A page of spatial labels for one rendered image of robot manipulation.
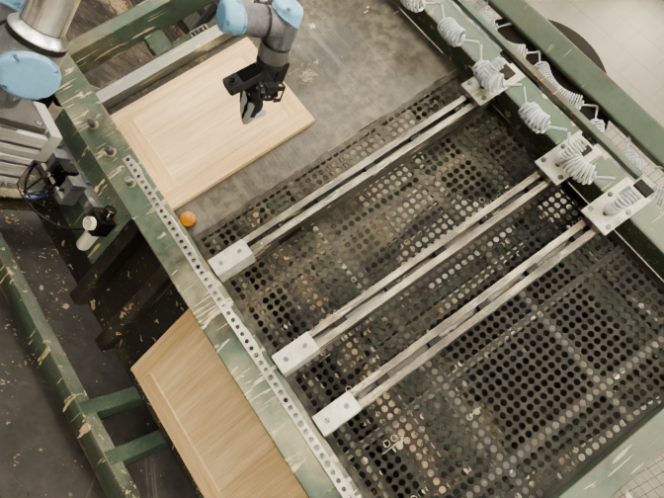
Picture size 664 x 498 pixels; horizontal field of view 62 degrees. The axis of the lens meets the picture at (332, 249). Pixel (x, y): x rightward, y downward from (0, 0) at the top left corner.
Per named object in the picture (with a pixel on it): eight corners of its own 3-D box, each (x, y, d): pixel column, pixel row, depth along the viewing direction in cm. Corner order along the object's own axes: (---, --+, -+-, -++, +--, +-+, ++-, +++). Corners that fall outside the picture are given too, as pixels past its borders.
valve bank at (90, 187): (-10, 150, 186) (25, 98, 178) (30, 157, 199) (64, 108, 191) (54, 265, 172) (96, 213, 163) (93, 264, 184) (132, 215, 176)
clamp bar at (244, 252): (209, 263, 175) (189, 235, 152) (497, 75, 195) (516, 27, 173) (225, 288, 172) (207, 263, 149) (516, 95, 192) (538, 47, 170)
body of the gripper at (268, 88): (280, 105, 150) (294, 67, 142) (253, 107, 145) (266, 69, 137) (266, 86, 153) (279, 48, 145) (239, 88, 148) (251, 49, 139)
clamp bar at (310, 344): (271, 355, 165) (258, 340, 142) (567, 146, 185) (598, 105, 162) (289, 382, 162) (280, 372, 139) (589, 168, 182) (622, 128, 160)
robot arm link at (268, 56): (271, 53, 133) (254, 33, 136) (265, 69, 137) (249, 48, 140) (295, 53, 138) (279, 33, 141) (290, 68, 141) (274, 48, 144)
